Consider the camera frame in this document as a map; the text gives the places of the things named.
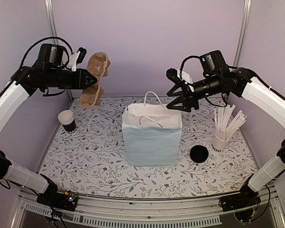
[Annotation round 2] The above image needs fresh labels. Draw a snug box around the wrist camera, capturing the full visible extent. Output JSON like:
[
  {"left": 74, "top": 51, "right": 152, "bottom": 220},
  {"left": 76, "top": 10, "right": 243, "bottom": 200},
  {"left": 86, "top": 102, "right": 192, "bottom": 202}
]
[
  {"left": 67, "top": 47, "right": 87, "bottom": 72},
  {"left": 166, "top": 68, "right": 194, "bottom": 86}
]

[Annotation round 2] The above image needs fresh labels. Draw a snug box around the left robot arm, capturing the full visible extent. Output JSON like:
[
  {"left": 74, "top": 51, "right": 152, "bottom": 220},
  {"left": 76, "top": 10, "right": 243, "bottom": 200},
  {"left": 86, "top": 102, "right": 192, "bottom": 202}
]
[{"left": 0, "top": 44, "right": 97, "bottom": 206}]

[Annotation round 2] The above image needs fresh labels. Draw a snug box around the brown cardboard cup carrier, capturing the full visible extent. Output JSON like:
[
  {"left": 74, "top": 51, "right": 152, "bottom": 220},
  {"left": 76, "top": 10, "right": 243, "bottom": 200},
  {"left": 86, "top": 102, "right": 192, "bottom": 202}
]
[{"left": 79, "top": 52, "right": 111, "bottom": 109}]

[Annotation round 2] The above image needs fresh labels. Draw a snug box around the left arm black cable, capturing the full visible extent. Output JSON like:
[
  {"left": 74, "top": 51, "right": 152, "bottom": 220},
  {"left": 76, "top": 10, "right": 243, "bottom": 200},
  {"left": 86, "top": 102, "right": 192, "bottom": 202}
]
[{"left": 19, "top": 36, "right": 73, "bottom": 69}]

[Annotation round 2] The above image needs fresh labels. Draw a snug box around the stack of black cups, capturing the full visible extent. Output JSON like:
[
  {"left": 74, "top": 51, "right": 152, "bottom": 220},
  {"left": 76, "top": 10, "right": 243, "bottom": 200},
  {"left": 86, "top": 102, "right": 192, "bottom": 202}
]
[{"left": 57, "top": 110, "right": 76, "bottom": 133}]

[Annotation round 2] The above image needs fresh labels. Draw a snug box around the white paper bag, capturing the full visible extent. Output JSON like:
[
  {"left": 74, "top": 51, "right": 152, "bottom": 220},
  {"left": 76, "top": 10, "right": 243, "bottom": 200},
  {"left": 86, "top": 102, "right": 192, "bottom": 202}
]
[{"left": 122, "top": 91, "right": 182, "bottom": 167}]

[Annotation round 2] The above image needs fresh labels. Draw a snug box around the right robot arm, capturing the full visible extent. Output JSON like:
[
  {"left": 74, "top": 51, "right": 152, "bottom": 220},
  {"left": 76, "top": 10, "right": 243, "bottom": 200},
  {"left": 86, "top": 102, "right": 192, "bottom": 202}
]
[{"left": 166, "top": 50, "right": 285, "bottom": 207}]

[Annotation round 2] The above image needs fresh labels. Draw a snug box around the stack of black lids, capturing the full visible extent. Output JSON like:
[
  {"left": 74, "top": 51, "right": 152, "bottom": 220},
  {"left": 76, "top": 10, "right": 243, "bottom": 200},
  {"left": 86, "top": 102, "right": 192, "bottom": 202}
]
[{"left": 190, "top": 145, "right": 209, "bottom": 163}]

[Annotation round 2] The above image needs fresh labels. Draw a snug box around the left aluminium frame post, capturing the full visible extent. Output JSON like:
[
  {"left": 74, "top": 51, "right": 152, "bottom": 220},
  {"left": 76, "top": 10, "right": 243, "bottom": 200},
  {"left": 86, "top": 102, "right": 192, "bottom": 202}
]
[{"left": 44, "top": 0, "right": 74, "bottom": 102}]

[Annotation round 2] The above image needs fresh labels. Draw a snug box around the white cup holding straws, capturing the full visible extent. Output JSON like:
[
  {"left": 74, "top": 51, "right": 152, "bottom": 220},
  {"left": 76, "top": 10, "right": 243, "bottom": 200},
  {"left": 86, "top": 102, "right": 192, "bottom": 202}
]
[{"left": 212, "top": 133, "right": 230, "bottom": 152}]

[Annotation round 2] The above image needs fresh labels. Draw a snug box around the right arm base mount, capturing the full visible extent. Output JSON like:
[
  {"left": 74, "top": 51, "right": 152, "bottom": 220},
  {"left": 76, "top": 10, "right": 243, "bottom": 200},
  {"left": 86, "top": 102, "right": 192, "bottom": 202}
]
[{"left": 218, "top": 192, "right": 261, "bottom": 223}]

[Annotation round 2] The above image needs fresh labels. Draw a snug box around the floral table mat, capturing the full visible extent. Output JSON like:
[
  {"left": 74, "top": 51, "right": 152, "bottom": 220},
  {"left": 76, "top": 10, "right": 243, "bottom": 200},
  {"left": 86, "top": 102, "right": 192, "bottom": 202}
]
[{"left": 39, "top": 97, "right": 257, "bottom": 199}]

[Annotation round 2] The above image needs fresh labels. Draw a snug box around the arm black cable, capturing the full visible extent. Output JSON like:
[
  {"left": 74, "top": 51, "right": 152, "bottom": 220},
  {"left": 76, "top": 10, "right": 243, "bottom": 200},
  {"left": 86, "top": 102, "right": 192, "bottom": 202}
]
[
  {"left": 19, "top": 36, "right": 73, "bottom": 69},
  {"left": 180, "top": 55, "right": 204, "bottom": 74}
]

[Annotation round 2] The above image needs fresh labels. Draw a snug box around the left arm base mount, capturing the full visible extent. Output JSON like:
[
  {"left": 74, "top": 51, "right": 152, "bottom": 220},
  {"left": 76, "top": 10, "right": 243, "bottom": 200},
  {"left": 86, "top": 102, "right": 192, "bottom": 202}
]
[{"left": 37, "top": 188, "right": 78, "bottom": 211}]

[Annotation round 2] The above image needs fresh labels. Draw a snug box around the front aluminium rail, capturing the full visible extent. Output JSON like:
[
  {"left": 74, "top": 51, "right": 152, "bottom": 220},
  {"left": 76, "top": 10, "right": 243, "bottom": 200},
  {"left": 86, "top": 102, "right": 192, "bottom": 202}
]
[{"left": 11, "top": 185, "right": 285, "bottom": 228}]

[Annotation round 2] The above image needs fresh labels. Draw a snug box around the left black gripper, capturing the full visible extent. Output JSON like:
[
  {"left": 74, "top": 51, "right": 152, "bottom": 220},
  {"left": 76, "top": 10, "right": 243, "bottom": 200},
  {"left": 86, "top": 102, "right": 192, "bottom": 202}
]
[{"left": 46, "top": 68, "right": 98, "bottom": 90}]

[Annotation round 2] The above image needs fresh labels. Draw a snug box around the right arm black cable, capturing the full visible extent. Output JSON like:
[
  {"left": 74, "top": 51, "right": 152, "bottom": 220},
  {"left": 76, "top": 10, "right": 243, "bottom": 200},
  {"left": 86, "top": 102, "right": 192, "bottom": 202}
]
[{"left": 180, "top": 55, "right": 204, "bottom": 74}]

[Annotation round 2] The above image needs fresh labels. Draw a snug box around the aluminium frame post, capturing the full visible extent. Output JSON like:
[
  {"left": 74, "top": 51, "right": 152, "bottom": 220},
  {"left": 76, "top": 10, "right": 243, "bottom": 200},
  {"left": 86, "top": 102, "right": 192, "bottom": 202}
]
[
  {"left": 44, "top": 0, "right": 74, "bottom": 102},
  {"left": 233, "top": 0, "right": 252, "bottom": 67}
]

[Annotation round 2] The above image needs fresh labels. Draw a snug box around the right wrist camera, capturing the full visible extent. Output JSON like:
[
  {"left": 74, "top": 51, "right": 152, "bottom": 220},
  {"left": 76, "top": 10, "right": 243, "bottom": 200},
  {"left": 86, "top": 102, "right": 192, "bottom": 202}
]
[{"left": 166, "top": 68, "right": 194, "bottom": 86}]

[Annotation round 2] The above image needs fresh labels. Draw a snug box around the right aluminium frame post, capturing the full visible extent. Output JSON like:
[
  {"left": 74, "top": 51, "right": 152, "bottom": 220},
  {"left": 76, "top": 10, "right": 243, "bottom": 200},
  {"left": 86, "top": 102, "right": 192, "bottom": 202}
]
[{"left": 233, "top": 0, "right": 252, "bottom": 67}]

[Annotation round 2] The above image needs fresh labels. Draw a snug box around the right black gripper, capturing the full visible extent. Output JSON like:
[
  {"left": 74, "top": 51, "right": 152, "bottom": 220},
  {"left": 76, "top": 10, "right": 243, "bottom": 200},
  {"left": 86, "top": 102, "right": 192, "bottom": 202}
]
[{"left": 166, "top": 74, "right": 222, "bottom": 112}]

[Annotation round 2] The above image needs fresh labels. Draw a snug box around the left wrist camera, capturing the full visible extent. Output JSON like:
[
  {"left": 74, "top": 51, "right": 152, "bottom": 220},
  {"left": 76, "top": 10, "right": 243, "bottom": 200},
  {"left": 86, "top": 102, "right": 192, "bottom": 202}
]
[{"left": 67, "top": 47, "right": 87, "bottom": 72}]

